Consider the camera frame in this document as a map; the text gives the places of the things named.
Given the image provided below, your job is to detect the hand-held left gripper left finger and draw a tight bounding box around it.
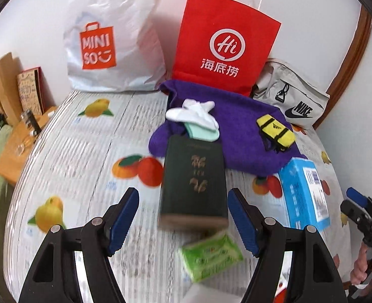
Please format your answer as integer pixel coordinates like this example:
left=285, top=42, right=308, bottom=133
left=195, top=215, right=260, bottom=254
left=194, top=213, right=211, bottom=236
left=18, top=187, right=140, bottom=303

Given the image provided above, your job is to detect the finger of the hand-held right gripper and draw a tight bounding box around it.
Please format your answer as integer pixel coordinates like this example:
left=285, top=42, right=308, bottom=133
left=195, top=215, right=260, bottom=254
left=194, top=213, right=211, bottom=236
left=340, top=199, right=368, bottom=232
left=346, top=187, right=372, bottom=211

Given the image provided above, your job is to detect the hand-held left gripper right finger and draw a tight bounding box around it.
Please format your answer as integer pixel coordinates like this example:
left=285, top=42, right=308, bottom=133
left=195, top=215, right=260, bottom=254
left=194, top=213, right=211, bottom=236
left=228, top=188, right=347, bottom=303

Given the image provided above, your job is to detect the green tissue pack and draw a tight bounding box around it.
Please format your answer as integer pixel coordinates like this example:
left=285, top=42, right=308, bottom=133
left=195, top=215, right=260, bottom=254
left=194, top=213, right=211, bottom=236
left=177, top=230, right=245, bottom=284

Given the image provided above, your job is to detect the dark green gift box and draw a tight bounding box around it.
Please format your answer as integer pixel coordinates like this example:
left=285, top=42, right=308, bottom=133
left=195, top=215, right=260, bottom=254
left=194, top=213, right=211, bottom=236
left=158, top=135, right=229, bottom=232

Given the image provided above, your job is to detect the person's right hand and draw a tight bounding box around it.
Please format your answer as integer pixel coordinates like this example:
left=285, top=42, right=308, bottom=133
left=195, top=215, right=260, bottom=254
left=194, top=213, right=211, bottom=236
left=350, top=245, right=372, bottom=287

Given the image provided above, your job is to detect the blue cardboard box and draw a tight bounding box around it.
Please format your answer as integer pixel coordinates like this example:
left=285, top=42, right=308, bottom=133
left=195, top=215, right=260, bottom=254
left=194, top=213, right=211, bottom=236
left=278, top=157, right=332, bottom=230

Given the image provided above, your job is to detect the fruit printed tablecloth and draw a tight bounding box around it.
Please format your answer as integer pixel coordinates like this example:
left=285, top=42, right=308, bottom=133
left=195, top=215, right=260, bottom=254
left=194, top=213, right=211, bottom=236
left=3, top=90, right=354, bottom=303

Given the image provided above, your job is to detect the small yellow toy bag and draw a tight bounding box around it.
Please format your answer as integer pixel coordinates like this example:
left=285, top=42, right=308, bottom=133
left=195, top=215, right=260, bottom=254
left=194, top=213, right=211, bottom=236
left=256, top=113, right=296, bottom=154

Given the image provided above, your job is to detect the purple towel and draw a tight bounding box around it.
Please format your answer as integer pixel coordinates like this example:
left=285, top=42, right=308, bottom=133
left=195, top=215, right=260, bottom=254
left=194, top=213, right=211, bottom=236
left=148, top=80, right=308, bottom=176

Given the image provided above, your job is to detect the white sock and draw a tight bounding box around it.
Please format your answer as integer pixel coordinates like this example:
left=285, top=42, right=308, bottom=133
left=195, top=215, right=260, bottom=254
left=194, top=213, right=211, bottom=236
left=166, top=107, right=194, bottom=122
left=182, top=99, right=220, bottom=131

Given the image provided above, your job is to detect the grey waist bag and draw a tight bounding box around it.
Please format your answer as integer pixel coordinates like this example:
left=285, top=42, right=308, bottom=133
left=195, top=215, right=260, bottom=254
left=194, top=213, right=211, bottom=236
left=252, top=58, right=331, bottom=130

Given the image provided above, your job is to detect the wooden stool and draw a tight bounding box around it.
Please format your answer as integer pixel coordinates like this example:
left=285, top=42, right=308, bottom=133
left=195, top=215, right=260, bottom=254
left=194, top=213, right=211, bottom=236
left=0, top=106, right=58, bottom=187

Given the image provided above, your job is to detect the red covered notebook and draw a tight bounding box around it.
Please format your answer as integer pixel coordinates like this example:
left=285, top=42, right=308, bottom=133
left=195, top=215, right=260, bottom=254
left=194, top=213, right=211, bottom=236
left=17, top=67, right=47, bottom=116

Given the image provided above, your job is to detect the red paper shopping bag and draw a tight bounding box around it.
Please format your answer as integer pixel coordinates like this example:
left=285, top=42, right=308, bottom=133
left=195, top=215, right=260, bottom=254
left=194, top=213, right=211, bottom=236
left=171, top=0, right=282, bottom=97

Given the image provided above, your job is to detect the white plastic shopping bag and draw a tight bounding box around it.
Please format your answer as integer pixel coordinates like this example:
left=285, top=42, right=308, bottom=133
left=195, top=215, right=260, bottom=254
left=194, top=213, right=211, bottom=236
left=63, top=0, right=167, bottom=93

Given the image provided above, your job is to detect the wooden door frame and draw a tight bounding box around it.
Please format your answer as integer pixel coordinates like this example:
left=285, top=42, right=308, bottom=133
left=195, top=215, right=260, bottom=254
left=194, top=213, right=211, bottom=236
left=312, top=5, right=372, bottom=130

